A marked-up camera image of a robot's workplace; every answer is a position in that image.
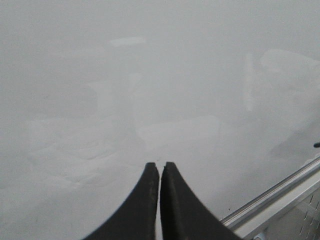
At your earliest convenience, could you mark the aluminium whiteboard tray rail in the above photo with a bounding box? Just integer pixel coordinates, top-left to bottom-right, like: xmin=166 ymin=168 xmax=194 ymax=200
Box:
xmin=221 ymin=157 xmax=320 ymax=235

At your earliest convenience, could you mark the white metal stand frame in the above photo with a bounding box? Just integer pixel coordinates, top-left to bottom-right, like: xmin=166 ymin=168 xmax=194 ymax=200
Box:
xmin=235 ymin=184 xmax=320 ymax=240

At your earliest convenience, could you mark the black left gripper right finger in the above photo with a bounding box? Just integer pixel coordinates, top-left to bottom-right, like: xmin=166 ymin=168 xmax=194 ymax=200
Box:
xmin=160 ymin=162 xmax=240 ymax=240

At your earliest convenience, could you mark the white whiteboard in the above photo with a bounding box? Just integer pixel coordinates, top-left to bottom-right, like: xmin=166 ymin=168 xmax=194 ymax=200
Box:
xmin=0 ymin=0 xmax=320 ymax=240

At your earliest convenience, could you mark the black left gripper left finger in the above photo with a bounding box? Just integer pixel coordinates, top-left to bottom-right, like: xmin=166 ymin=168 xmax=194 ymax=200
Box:
xmin=85 ymin=162 xmax=160 ymax=240

